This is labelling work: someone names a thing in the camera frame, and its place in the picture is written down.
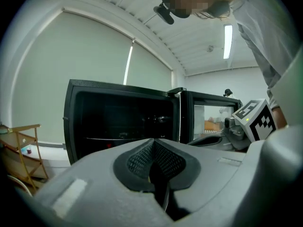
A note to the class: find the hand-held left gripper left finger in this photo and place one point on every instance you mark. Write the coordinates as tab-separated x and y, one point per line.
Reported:
99	197

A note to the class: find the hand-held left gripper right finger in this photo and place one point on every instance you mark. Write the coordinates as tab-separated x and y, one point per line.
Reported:
213	181

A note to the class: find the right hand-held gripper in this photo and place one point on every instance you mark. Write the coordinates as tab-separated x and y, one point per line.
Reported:
256	120

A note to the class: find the orange container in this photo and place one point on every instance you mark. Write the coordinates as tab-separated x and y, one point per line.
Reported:
213	125

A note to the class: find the person's right forearm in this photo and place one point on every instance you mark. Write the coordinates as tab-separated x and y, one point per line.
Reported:
279	118

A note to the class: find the small purple cup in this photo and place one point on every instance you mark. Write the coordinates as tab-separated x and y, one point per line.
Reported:
29	151

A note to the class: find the wooden shelf rack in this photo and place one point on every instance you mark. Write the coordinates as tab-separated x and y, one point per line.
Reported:
21	159

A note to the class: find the narrow grey roller blind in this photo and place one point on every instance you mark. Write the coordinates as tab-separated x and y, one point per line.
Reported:
149	70

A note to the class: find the round ceiling smoke detector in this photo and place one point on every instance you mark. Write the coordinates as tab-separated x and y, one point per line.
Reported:
210	48

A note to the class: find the long ceiling light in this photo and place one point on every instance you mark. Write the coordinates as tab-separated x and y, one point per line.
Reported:
228	41

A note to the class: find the person's grey shirt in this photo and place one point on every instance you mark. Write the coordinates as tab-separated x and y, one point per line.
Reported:
262	27

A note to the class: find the large grey roller blind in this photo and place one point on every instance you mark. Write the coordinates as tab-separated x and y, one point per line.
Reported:
71	67

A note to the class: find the black head-worn camera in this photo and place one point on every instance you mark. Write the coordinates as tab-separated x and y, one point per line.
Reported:
163	14

